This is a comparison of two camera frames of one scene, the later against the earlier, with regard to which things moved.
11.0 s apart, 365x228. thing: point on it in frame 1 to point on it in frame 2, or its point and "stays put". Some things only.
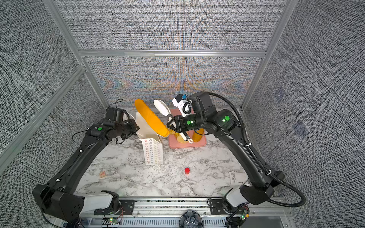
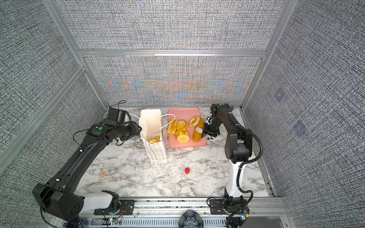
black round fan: x=191 y=219 stays put
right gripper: x=181 y=124 to x=206 y=131
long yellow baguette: x=160 y=128 to x=156 y=139
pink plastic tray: x=173 y=143 stays put
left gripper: x=135 y=127 stays put
